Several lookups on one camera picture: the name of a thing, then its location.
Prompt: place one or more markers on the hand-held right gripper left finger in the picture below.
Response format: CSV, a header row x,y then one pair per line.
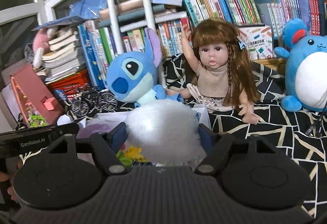
x,y
119,137

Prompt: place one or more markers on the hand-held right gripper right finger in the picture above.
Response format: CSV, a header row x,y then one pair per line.
x,y
205,138

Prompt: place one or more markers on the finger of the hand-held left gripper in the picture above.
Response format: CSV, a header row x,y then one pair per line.
x,y
65,129

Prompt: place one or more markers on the white cardboard box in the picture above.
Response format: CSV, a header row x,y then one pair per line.
x,y
202,114

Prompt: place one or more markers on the white fluffy ball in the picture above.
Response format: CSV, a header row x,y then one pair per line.
x,y
161,132

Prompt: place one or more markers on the person's left hand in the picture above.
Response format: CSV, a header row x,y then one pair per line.
x,y
19,164

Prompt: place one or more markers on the green scrunchie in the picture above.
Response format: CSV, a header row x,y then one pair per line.
x,y
125,161

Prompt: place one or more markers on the dark blue patterned scrunchie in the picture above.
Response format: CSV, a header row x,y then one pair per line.
x,y
141,160

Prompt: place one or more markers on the blue round toy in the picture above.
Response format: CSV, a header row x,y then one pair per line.
x,y
60,94

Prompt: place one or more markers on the black miniature bicycle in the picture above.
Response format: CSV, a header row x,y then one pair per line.
x,y
89,102

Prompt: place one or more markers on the pink model house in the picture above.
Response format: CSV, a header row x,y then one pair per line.
x,y
35,96

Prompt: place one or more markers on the red basket under books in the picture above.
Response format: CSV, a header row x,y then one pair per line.
x,y
71,84

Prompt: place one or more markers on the brown-haired doll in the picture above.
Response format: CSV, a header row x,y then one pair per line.
x,y
214,78

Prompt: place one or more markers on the black patterned blanket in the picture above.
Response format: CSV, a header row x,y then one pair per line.
x,y
268,132

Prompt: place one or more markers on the blue big-eared alien plush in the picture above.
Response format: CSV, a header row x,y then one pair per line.
x,y
132,70

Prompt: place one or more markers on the stack of worn books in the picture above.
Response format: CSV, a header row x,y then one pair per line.
x,y
62,58

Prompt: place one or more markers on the row of tall thin books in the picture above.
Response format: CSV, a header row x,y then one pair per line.
x,y
97,52

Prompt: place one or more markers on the pink rabbit plush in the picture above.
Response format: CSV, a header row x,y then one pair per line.
x,y
40,42

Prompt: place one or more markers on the row of small colourful books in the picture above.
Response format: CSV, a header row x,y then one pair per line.
x,y
168,35

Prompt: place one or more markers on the white printed carton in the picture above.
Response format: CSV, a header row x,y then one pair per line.
x,y
258,41

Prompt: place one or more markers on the blue round mouse plush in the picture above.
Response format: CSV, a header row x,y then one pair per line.
x,y
309,78

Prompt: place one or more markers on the blue plastic bag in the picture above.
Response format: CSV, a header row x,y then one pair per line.
x,y
84,9

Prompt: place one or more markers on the pile of flat-lying books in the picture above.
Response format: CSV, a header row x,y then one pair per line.
x,y
132,13

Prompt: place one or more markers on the row of slanted paperback books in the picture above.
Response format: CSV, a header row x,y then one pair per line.
x,y
219,4

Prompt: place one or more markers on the row of blue-white series books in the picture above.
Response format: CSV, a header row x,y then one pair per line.
x,y
291,9

